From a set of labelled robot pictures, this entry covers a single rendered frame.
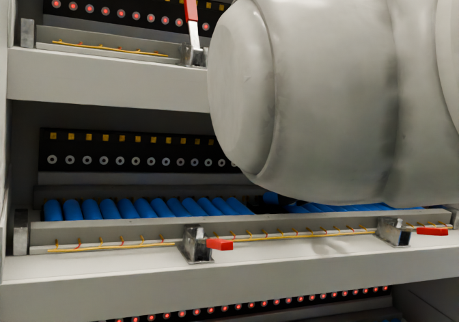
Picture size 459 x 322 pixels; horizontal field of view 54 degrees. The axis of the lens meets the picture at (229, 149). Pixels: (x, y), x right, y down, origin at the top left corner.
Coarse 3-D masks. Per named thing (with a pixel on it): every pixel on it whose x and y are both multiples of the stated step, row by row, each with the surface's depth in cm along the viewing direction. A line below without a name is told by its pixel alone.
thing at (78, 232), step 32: (32, 224) 43; (64, 224) 44; (96, 224) 45; (128, 224) 46; (160, 224) 47; (224, 224) 50; (256, 224) 52; (288, 224) 54; (320, 224) 56; (352, 224) 58; (416, 224) 63
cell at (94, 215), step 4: (88, 200) 52; (92, 200) 53; (84, 204) 52; (88, 204) 51; (92, 204) 51; (96, 204) 52; (84, 208) 51; (88, 208) 50; (92, 208) 50; (96, 208) 51; (84, 212) 50; (88, 212) 49; (92, 212) 49; (96, 212) 49; (84, 216) 50; (88, 216) 48; (92, 216) 48; (96, 216) 48; (100, 216) 49
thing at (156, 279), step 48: (0, 240) 36; (288, 240) 53; (336, 240) 55; (432, 240) 60; (0, 288) 37; (48, 288) 38; (96, 288) 40; (144, 288) 42; (192, 288) 44; (240, 288) 46; (288, 288) 49; (336, 288) 52
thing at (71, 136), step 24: (48, 144) 54; (72, 144) 55; (96, 144) 57; (120, 144) 58; (144, 144) 59; (168, 144) 60; (192, 144) 62; (216, 144) 63; (48, 168) 55; (72, 168) 56; (96, 168) 57; (120, 168) 58; (144, 168) 60; (168, 168) 61; (192, 168) 63; (216, 168) 64
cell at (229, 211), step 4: (212, 200) 59; (216, 200) 59; (220, 200) 58; (216, 204) 58; (220, 204) 57; (224, 204) 57; (228, 204) 57; (220, 208) 57; (224, 208) 56; (228, 208) 56; (232, 208) 56; (224, 212) 56; (228, 212) 55; (232, 212) 55; (236, 212) 55
